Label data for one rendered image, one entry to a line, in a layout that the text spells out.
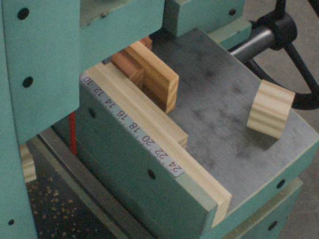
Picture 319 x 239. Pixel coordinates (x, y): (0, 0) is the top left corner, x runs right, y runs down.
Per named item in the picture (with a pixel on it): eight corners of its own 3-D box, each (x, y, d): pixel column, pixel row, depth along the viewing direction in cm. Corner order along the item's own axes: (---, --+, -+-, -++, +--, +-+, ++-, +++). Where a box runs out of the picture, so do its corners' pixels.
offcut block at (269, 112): (289, 112, 80) (295, 92, 77) (279, 139, 78) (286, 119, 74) (257, 99, 81) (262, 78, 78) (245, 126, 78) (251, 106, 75)
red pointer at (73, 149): (86, 147, 85) (85, 70, 74) (74, 155, 84) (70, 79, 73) (82, 143, 86) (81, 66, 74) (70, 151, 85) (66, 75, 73)
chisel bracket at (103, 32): (162, 38, 74) (168, -16, 67) (57, 98, 68) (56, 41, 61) (121, 4, 77) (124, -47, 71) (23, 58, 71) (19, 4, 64)
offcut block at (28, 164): (9, 188, 82) (5, 171, 79) (-1, 164, 84) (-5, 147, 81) (36, 178, 83) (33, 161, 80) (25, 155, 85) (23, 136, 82)
